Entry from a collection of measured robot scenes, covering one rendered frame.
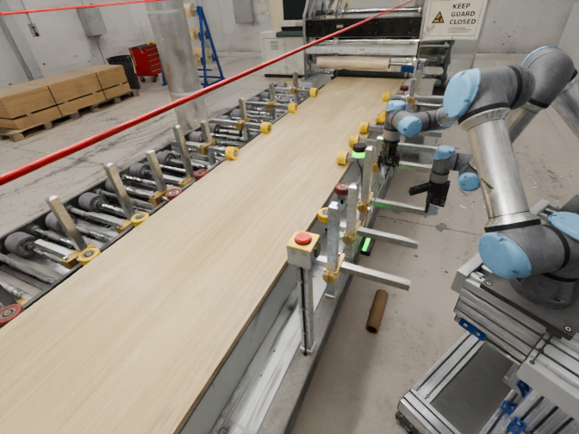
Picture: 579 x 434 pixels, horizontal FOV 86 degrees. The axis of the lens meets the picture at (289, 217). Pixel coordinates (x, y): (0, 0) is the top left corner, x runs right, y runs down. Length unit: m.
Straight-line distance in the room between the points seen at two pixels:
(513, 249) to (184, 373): 0.90
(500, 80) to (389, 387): 1.55
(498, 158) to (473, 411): 1.21
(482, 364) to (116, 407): 1.59
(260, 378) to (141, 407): 0.44
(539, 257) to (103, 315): 1.27
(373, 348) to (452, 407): 0.52
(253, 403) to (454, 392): 0.97
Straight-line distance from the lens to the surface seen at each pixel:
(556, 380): 1.08
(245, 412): 1.24
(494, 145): 0.93
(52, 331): 1.33
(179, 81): 5.06
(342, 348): 2.05
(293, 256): 0.83
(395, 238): 1.43
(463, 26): 3.61
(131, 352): 1.13
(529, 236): 0.90
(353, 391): 1.94
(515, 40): 10.10
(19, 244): 2.00
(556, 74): 1.28
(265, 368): 1.30
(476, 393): 1.85
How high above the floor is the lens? 1.76
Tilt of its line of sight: 36 degrees down
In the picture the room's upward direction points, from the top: 4 degrees counter-clockwise
